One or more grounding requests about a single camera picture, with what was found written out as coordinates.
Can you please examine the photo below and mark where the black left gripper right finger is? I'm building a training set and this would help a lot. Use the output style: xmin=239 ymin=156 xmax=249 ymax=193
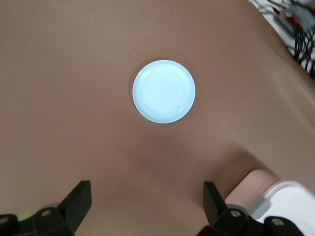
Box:
xmin=200 ymin=181 xmax=249 ymax=236

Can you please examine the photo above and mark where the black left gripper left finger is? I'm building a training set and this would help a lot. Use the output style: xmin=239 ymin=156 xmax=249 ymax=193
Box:
xmin=33 ymin=180 xmax=92 ymax=236

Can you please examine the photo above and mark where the pink storage box white lid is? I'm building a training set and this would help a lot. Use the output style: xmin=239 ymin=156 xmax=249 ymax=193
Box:
xmin=225 ymin=169 xmax=315 ymax=236

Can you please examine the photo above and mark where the light blue round plate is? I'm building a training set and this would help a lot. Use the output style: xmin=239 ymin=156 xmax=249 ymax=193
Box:
xmin=132 ymin=59 xmax=197 ymax=124

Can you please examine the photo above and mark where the tangled cable bundle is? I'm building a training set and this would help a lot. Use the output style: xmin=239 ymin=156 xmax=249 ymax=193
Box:
xmin=248 ymin=0 xmax=315 ymax=74

